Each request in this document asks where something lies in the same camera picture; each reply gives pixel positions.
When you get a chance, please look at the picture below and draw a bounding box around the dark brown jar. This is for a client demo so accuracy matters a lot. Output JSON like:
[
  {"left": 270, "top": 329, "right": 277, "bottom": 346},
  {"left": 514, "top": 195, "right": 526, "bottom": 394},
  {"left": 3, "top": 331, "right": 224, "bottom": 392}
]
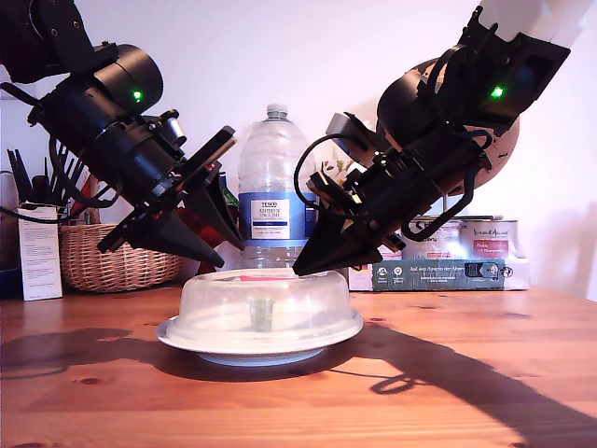
[{"left": 0, "top": 171, "right": 21, "bottom": 273}]

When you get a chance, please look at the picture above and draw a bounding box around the white ceramic plate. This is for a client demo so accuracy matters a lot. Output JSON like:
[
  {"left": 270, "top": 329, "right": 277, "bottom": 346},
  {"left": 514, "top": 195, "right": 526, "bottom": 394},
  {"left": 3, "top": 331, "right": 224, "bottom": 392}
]
[{"left": 155, "top": 316, "right": 363, "bottom": 368}]

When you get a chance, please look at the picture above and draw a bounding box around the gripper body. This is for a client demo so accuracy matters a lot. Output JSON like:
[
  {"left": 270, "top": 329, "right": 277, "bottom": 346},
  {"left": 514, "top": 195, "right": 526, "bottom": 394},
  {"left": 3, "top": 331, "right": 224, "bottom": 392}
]
[
  {"left": 90, "top": 119, "right": 237, "bottom": 253},
  {"left": 305, "top": 147, "right": 442, "bottom": 253}
]

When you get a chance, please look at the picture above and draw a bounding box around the cork globe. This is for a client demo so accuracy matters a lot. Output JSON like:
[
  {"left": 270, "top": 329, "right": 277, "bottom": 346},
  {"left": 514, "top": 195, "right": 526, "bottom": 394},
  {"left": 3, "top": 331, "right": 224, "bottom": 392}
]
[{"left": 386, "top": 58, "right": 520, "bottom": 197}]

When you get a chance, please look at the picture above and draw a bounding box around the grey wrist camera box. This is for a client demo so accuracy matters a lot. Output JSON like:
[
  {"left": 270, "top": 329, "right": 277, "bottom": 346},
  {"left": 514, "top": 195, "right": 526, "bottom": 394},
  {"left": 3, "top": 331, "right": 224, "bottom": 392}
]
[
  {"left": 325, "top": 111, "right": 391, "bottom": 162},
  {"left": 144, "top": 109, "right": 188, "bottom": 150}
]

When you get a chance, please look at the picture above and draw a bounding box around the red glass goblet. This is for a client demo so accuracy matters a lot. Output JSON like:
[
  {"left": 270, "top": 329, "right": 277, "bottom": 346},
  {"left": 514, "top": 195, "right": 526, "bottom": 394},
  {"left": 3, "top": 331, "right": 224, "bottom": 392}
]
[{"left": 179, "top": 207, "right": 234, "bottom": 276}]

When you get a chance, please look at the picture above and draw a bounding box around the green coffee capsule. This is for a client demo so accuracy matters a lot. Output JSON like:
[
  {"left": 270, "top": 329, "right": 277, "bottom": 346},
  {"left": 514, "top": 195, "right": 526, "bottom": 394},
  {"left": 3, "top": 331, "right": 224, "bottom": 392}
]
[{"left": 246, "top": 296, "right": 276, "bottom": 333}]

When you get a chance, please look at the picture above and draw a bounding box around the thin black camera cable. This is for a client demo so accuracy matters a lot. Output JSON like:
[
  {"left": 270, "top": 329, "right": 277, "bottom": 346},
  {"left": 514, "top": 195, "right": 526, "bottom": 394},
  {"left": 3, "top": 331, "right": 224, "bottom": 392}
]
[{"left": 294, "top": 133, "right": 344, "bottom": 209}]

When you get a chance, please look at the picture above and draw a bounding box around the clear plastic dome cover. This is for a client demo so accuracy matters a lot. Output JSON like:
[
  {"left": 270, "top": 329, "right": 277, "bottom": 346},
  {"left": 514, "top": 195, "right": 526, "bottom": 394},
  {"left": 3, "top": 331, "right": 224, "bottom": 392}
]
[{"left": 165, "top": 270, "right": 365, "bottom": 349}]

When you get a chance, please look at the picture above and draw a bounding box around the white printed carton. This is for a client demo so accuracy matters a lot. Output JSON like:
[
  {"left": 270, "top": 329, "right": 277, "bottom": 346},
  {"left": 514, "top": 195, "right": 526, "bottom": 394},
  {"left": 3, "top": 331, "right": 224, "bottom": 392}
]
[{"left": 17, "top": 207, "right": 63, "bottom": 302}]

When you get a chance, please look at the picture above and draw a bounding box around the wicker basket with handle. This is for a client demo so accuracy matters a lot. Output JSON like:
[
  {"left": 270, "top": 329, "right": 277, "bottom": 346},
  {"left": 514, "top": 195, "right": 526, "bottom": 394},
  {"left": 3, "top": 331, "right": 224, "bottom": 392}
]
[{"left": 59, "top": 176, "right": 184, "bottom": 294}]

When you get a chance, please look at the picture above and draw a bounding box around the thick black cable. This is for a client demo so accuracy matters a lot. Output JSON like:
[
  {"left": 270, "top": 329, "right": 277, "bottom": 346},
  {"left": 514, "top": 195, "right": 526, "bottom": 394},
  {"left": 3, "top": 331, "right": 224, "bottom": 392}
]
[{"left": 399, "top": 167, "right": 478, "bottom": 244}]

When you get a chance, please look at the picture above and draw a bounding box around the green foil wrapper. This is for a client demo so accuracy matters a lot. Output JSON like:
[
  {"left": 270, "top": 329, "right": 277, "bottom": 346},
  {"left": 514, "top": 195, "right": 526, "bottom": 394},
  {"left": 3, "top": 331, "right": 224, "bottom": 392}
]
[{"left": 222, "top": 186, "right": 241, "bottom": 218}]

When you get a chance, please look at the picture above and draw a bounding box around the metal globe stand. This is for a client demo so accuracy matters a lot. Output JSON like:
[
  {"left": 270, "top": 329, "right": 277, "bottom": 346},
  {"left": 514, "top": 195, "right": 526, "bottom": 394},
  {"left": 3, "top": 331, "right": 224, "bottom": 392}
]
[{"left": 400, "top": 193, "right": 504, "bottom": 225}]

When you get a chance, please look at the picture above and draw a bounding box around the dark blue flat object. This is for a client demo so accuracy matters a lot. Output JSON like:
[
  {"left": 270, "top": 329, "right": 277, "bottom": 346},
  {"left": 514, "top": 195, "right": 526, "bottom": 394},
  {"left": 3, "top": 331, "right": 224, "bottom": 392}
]
[{"left": 0, "top": 269, "right": 24, "bottom": 300}]

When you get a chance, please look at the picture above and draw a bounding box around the large clear water bottle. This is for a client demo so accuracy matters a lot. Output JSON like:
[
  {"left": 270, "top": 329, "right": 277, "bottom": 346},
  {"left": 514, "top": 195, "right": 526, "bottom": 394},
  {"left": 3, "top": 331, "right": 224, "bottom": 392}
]
[{"left": 237, "top": 105, "right": 321, "bottom": 272}]

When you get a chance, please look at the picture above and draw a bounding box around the red handled tool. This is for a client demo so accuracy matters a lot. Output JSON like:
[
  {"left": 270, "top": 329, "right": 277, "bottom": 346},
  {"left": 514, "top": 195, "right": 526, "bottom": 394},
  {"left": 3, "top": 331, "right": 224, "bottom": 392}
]
[{"left": 69, "top": 176, "right": 102, "bottom": 224}]

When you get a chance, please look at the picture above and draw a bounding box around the cardboard tray with green label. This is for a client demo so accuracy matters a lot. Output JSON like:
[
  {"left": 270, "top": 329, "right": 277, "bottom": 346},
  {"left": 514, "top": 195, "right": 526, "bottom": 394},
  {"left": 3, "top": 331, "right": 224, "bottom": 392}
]
[{"left": 347, "top": 256, "right": 531, "bottom": 293}]

